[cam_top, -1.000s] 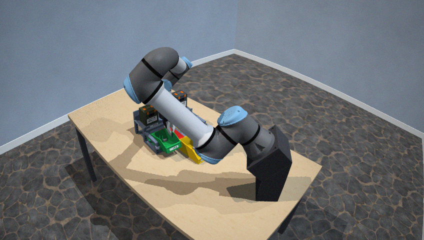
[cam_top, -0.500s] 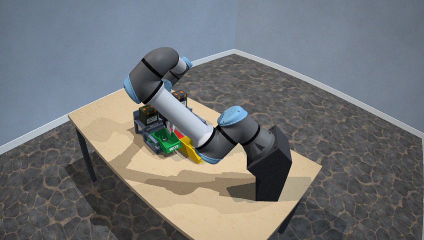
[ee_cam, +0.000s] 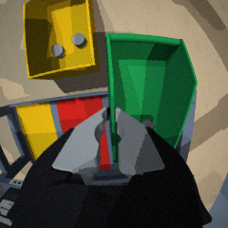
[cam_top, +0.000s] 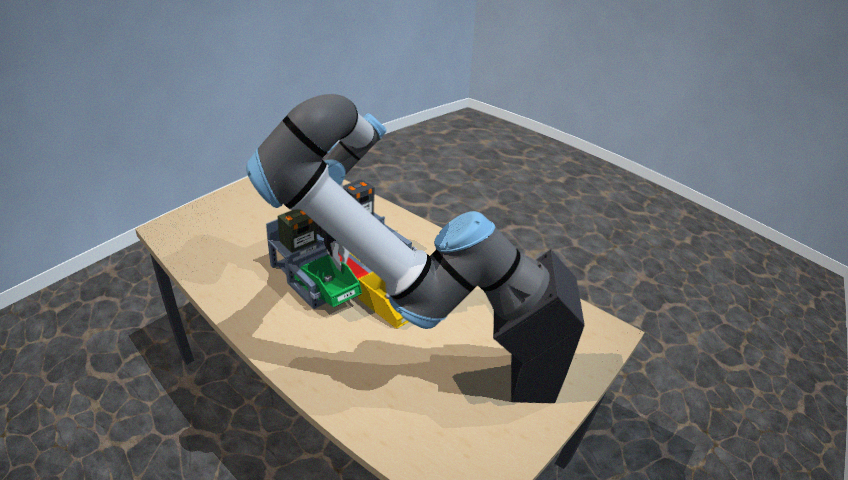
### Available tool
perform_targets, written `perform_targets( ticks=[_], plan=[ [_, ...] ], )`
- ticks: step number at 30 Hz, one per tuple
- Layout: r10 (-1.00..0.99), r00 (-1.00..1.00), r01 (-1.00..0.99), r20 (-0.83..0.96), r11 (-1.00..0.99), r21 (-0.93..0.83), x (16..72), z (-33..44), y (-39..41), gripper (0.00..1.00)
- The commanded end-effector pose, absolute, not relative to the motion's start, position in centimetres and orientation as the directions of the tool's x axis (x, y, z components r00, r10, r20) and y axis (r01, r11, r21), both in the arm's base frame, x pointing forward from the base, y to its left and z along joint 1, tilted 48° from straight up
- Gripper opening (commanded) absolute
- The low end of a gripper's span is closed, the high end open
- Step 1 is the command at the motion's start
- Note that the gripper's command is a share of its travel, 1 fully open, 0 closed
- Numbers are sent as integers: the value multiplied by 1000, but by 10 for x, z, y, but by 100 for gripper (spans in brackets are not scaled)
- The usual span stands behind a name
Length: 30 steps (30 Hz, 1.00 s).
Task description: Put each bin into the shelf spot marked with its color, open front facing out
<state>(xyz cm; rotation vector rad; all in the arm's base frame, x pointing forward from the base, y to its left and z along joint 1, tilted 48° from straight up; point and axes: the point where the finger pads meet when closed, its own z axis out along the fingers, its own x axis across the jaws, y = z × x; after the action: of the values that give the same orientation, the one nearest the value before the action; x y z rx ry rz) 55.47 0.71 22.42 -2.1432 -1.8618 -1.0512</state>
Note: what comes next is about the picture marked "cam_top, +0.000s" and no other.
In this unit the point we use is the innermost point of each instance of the yellow bin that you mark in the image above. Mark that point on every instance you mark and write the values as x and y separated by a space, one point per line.
376 302

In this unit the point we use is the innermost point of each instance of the green bin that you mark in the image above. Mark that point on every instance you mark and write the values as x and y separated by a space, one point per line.
341 282

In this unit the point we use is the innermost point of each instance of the dark green case with orange latches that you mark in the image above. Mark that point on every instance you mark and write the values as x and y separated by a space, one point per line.
296 230

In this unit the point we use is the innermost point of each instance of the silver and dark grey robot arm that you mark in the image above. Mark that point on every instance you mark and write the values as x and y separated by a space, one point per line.
288 168

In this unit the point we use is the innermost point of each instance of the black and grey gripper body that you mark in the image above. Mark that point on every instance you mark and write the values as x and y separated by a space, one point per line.
321 232

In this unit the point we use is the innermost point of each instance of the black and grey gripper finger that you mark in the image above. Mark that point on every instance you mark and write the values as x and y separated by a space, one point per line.
344 253
332 249

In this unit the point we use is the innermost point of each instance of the grey metal shelf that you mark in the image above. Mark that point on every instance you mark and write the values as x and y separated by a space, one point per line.
294 261

